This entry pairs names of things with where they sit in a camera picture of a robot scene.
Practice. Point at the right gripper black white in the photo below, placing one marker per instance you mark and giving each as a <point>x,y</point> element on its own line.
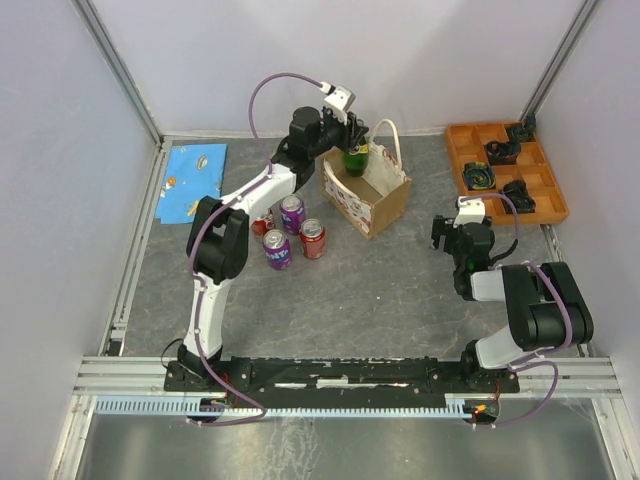
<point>440,228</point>

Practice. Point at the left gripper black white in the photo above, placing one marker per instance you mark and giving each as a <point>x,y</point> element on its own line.
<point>351,127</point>

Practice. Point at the green Perrier glass bottle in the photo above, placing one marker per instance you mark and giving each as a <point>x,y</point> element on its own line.
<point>355,162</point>

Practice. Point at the purple Fanta can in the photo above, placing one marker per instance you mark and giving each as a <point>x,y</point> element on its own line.
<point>277,249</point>
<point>293,213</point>

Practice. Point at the red Coke can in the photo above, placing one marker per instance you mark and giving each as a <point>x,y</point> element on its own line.
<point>313,237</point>
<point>263,224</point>

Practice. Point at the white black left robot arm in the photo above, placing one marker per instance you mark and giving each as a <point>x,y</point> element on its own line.
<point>218,243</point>

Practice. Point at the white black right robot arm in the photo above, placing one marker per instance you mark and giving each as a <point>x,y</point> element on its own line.
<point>546,312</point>

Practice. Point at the canvas bag with cat print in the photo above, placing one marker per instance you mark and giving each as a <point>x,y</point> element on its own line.
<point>376,199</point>

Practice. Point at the blue yellow rolled sock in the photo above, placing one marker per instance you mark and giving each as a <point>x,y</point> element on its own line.
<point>478,176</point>

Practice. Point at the wooden compartment tray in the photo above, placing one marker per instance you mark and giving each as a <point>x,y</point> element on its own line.
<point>466,144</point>

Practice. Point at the black rolled sock lower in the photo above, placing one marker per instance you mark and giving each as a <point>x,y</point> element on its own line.
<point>517,193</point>

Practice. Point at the black rolled sock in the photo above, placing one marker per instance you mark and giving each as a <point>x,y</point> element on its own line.
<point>517,193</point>
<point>502,153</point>

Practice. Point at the black rolled sock centre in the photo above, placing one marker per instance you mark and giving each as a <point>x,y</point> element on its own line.
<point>502,153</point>

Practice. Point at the dark patterned sock top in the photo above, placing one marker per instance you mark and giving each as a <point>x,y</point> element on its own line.
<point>520,133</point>

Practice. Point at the blue patterned cloth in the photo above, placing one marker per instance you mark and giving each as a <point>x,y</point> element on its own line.
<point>193,171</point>

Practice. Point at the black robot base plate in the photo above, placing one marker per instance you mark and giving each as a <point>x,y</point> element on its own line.
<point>330,385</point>

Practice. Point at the aluminium frame rail front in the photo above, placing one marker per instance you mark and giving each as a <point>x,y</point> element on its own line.
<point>580,377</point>

